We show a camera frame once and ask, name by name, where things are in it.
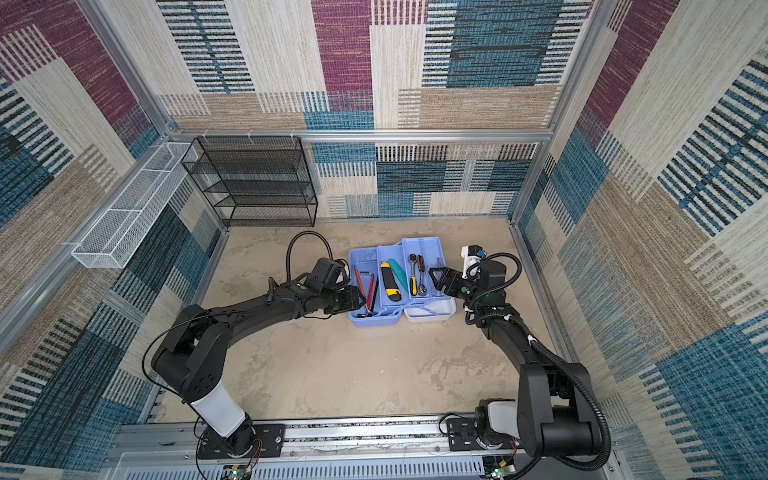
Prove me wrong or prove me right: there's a black hex key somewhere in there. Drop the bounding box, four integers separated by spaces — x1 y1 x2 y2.
359 276 378 318

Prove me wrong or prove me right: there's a white and blue toolbox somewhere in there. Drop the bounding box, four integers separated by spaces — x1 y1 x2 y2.
348 237 457 328

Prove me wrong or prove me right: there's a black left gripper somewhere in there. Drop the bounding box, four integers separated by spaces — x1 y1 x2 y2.
321 285 369 314

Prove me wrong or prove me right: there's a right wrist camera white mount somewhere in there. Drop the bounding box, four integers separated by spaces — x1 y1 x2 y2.
461 244 485 278

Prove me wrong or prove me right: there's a red hex key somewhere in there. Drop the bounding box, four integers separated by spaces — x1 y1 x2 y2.
354 268 367 306

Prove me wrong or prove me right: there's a black yellow utility knife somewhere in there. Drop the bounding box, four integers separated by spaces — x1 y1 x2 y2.
380 262 402 302

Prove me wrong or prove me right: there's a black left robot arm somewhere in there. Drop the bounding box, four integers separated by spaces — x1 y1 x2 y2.
150 230 365 458

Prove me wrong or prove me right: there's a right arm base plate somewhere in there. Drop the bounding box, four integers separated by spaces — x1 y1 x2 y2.
438 415 520 451

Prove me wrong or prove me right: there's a white wire mesh basket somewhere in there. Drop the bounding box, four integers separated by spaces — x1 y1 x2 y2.
72 142 189 269

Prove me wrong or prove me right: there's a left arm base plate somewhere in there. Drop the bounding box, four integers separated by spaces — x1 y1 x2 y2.
196 423 286 462

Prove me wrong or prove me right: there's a teal utility knife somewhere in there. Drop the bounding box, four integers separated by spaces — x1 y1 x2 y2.
388 258 410 293

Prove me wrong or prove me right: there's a red black handle ratchet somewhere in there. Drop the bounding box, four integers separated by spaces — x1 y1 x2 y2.
417 255 427 296

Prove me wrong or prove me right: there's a black wire shelf rack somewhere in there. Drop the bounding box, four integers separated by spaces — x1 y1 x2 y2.
181 136 318 227

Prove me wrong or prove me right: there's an aluminium front rail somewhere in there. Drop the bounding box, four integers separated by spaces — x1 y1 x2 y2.
104 413 523 467

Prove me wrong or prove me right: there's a yellow black handle ratchet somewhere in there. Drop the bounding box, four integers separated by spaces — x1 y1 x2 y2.
409 254 419 297

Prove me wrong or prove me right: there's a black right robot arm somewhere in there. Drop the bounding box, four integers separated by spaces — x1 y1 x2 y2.
429 245 612 479

